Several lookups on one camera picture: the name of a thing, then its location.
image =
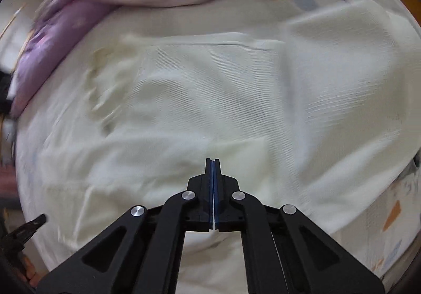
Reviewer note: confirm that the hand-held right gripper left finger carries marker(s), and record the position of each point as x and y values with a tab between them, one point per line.
204	203

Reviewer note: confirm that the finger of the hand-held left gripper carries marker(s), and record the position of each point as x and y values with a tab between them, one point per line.
31	228

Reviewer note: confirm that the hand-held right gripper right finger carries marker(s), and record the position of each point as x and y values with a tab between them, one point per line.
223	203

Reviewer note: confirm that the cream knit sweater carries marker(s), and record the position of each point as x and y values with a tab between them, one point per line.
210	100

